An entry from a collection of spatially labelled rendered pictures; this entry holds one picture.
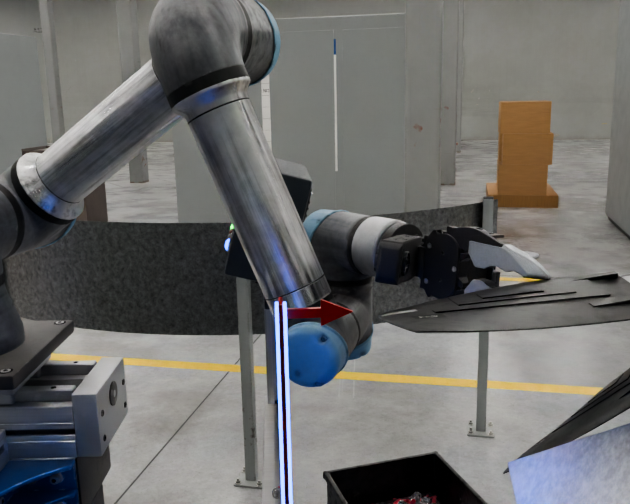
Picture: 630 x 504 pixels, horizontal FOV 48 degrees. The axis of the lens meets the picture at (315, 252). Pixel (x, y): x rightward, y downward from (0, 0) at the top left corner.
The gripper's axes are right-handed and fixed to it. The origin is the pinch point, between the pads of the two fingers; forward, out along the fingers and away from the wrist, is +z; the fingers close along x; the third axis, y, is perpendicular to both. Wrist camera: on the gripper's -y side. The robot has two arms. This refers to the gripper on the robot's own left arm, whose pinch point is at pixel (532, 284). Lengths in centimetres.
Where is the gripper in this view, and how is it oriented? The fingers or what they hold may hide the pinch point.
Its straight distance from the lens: 73.2
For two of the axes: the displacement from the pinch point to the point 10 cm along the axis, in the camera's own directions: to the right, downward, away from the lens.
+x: -0.6, 9.9, 1.5
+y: 7.6, -0.5, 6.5
